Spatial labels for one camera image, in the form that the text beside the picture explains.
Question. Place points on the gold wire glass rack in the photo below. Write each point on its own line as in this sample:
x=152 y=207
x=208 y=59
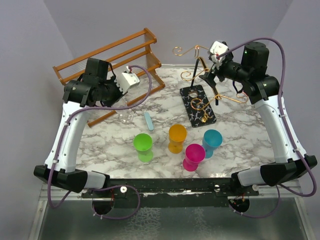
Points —
x=194 y=98

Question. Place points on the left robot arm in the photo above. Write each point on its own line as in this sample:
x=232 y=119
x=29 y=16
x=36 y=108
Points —
x=59 y=169

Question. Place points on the light blue nail file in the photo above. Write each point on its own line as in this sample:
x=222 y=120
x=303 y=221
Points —
x=149 y=122

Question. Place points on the wooden shelf rack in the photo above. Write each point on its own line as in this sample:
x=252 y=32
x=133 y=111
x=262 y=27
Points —
x=134 y=49

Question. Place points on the pink plastic goblet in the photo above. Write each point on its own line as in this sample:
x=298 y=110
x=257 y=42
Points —
x=194 y=155

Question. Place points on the green plastic goblet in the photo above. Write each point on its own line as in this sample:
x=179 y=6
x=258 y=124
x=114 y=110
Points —
x=143 y=145

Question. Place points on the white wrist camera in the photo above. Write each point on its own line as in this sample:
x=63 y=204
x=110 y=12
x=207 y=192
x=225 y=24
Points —
x=215 y=51
x=126 y=80

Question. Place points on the blue plastic goblet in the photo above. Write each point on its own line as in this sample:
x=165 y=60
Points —
x=211 y=140

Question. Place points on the orange plastic goblet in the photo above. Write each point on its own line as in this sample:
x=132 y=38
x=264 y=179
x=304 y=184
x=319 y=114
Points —
x=177 y=135

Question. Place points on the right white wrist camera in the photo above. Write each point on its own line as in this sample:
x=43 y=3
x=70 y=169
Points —
x=215 y=51

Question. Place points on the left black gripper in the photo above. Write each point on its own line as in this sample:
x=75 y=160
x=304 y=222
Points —
x=119 y=93

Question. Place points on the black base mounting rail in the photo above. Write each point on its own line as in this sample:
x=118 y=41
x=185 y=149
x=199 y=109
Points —
x=171 y=192

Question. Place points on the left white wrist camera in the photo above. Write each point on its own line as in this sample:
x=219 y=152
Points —
x=126 y=80

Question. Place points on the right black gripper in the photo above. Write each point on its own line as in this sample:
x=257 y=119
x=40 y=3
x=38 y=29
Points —
x=209 y=77

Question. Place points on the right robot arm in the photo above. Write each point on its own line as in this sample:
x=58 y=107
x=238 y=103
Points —
x=291 y=161

